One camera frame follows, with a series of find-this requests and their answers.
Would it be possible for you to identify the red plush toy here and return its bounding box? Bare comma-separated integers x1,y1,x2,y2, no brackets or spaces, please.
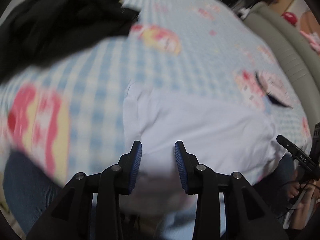
282,11,298,25

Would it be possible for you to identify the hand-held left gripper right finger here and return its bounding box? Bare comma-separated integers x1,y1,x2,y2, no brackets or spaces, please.
174,140,288,240

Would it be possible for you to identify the black garment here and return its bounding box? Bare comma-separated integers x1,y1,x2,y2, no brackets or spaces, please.
0,0,140,80

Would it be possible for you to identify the person's right hand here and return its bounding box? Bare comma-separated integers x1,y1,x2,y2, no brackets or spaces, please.
287,179,320,230

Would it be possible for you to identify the blue checked cartoon blanket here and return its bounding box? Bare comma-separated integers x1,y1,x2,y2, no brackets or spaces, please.
0,0,313,188

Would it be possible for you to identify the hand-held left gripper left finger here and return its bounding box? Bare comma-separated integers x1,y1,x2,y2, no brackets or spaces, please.
26,140,142,240

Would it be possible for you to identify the person's left leg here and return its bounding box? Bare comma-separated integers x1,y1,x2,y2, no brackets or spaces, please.
4,152,68,233

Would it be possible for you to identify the pink plush toy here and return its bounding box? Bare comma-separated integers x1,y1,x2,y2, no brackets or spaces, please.
300,30,320,49

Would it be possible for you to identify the white shirt with navy trim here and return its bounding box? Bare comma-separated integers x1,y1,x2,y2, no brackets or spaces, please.
122,81,288,205

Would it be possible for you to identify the person's leg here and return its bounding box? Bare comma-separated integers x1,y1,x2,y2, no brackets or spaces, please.
252,155,300,218
4,152,68,233

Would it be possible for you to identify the person's right leg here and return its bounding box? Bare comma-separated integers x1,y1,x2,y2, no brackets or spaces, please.
252,155,300,218

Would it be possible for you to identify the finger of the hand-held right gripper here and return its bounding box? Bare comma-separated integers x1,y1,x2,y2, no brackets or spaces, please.
276,135,299,155

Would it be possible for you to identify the pink printed garment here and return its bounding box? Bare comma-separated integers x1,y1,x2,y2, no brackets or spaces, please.
255,71,292,108

